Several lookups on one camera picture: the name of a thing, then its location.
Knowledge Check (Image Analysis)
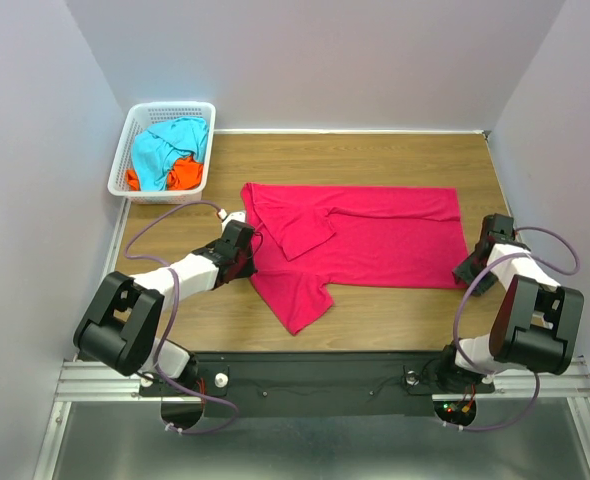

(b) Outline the light blue t-shirt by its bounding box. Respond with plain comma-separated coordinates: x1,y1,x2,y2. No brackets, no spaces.
131,117,209,192

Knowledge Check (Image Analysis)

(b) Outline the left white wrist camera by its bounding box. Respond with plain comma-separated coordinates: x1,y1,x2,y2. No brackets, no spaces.
217,209,246,226

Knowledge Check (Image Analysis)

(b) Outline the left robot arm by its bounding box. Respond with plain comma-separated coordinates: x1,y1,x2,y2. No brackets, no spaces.
73,219,256,394

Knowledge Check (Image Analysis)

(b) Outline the white plastic basket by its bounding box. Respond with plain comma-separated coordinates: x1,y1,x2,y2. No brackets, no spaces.
107,101,216,204

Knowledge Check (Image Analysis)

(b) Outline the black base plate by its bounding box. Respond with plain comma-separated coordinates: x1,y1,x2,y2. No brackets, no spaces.
139,352,496,421

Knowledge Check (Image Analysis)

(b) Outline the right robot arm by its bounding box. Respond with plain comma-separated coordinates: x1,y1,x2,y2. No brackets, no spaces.
435,214,584,392

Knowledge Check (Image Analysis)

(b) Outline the aluminium rail frame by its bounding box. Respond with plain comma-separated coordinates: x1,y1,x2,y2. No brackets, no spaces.
35,133,590,479

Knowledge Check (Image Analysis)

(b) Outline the pink t-shirt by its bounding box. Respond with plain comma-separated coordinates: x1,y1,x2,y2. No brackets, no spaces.
241,183,467,335

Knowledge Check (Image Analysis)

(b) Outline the orange t-shirt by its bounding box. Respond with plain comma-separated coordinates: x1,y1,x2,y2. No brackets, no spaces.
125,156,204,191

